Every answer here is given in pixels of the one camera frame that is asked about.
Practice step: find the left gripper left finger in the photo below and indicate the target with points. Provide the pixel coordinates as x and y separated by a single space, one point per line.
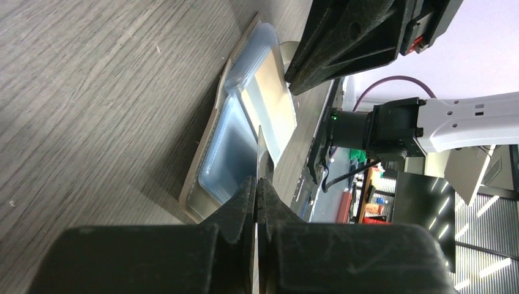
214 256

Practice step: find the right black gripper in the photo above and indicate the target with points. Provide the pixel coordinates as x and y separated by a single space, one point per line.
342 38

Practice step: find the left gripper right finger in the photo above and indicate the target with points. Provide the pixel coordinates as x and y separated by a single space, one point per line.
300 257

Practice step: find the gold credit card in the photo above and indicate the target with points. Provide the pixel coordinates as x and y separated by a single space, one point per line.
268 104

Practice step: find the black VIP credit card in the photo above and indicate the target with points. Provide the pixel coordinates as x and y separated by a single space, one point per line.
264 162

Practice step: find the grey card holder wallet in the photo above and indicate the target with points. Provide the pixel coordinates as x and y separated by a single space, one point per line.
227 151

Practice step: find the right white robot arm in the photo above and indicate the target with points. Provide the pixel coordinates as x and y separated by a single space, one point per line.
415 127

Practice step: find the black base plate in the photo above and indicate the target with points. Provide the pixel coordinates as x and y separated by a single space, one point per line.
314 167

